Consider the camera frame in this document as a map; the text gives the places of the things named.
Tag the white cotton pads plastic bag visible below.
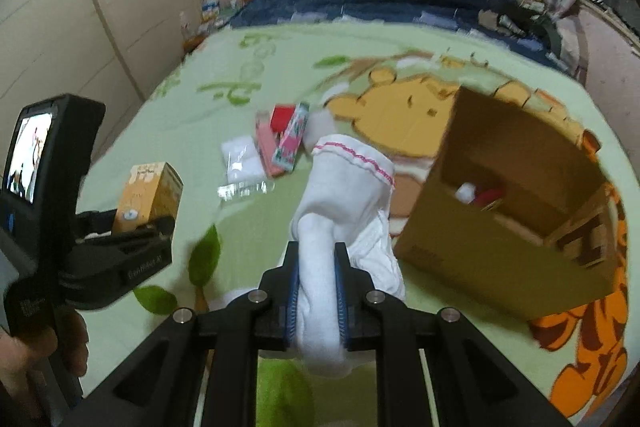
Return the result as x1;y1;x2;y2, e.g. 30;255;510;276
217;135;274;202

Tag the brown cardboard box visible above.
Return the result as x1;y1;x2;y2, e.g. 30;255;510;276
395;89;616;320

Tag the white cloth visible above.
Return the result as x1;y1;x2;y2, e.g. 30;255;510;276
290;134;406;378

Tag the pink hair roller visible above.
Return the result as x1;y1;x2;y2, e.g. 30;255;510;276
255;113;285;179

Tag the black camera with screen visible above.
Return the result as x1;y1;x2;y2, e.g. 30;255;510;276
1;94;106;262

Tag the white red plush toy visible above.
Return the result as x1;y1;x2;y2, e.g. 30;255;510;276
454;182;506;210

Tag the dark blue quilt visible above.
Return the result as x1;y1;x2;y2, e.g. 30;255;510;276
229;0;570;72

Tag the red toy box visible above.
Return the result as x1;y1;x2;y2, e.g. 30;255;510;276
269;104;296;134

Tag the bedside clutter shelf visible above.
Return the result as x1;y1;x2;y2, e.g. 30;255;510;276
179;0;240;56

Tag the floral hand cream tube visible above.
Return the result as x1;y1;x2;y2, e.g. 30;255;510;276
272;102;309;172

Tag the orange cardboard box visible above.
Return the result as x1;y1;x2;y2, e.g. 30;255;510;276
112;162;183;233

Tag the green cartoon fleece blanket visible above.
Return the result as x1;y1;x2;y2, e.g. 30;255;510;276
78;22;639;426

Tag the person left hand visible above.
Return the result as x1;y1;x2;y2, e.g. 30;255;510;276
1;310;89;419

